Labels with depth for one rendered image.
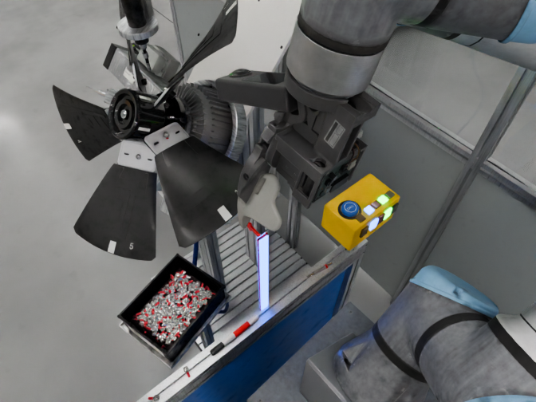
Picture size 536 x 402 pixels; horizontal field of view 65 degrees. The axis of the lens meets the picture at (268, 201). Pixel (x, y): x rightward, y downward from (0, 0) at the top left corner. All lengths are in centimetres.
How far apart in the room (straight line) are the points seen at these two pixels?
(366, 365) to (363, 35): 50
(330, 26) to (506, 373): 41
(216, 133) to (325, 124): 73
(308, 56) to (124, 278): 195
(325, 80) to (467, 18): 11
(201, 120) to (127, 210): 29
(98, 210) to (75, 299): 115
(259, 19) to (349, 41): 86
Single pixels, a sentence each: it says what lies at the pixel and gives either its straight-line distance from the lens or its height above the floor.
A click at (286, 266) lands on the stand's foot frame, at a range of 204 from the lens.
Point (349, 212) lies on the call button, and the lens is 99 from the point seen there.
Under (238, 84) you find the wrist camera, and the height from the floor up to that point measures 160.
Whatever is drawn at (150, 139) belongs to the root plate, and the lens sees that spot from 101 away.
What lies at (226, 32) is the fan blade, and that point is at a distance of 86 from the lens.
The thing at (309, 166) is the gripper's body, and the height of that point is 158.
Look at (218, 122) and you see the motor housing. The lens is 110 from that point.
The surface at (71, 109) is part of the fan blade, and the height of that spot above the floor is 111.
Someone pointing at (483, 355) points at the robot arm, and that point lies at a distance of 57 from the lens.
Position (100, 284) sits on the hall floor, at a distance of 224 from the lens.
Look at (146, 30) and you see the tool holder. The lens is 82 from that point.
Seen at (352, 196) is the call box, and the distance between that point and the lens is 103.
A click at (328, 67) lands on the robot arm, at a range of 34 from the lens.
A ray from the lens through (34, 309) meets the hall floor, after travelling 231.
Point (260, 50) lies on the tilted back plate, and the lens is 116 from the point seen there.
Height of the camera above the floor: 187
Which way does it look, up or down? 52 degrees down
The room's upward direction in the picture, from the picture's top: straight up
